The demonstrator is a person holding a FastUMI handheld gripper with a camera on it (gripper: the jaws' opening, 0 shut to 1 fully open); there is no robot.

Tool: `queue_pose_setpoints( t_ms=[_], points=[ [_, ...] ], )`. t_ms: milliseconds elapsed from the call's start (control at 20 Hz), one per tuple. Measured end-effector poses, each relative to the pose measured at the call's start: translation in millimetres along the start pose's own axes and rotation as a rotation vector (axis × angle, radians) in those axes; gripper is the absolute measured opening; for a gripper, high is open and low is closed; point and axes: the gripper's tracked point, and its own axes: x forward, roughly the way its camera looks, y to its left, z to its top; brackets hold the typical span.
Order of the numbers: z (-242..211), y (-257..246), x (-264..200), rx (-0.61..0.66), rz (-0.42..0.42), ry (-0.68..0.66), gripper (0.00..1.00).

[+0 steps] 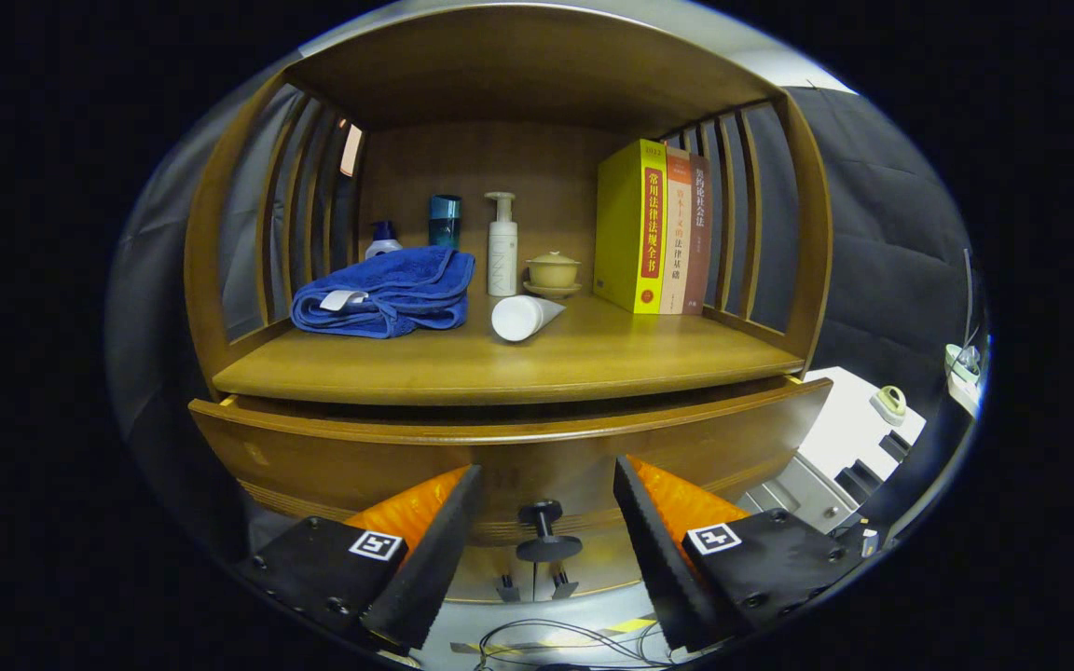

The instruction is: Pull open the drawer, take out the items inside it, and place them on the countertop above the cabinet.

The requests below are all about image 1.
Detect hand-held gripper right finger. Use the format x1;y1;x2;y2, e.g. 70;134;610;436
613;455;874;653

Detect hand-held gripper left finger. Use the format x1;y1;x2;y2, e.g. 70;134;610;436
237;464;484;651

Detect black drawer knob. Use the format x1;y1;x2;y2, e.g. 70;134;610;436
516;500;583;563

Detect wooden drawer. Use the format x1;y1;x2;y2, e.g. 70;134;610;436
187;376;834;560

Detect white tube with green print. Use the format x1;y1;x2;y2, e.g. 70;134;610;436
490;294;568;343

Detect wooden cabinet door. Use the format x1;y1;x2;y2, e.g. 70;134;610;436
448;557;538;602
537;557;652;599

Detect wooden countertop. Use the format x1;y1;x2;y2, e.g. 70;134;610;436
213;294;806;406

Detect wooden cabinet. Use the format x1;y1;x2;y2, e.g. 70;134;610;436
183;5;834;602

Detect white table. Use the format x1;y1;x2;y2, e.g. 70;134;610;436
737;366;928;537

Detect blue folded towel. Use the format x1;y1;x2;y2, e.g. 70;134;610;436
291;245;476;339

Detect small green and white object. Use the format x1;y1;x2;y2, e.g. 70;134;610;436
870;385;909;427

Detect yellow lidded teacup with saucer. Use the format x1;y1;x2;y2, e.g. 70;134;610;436
523;251;583;299

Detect white pump bottle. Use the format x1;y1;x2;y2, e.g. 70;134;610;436
485;191;519;297

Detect small white blue-capped bottle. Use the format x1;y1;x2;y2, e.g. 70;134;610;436
365;220;404;261

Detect brown book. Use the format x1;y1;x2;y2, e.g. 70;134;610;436
682;154;713;315

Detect orange and white book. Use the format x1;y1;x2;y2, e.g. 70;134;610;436
658;146;693;315

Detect thick yellow book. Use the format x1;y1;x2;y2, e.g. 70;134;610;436
593;139;668;315

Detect teal bottle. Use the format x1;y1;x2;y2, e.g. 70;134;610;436
428;194;463;251

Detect white side shelf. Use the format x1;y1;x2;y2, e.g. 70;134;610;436
943;368;985;416

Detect black cables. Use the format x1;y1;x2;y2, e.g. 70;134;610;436
476;620;678;671

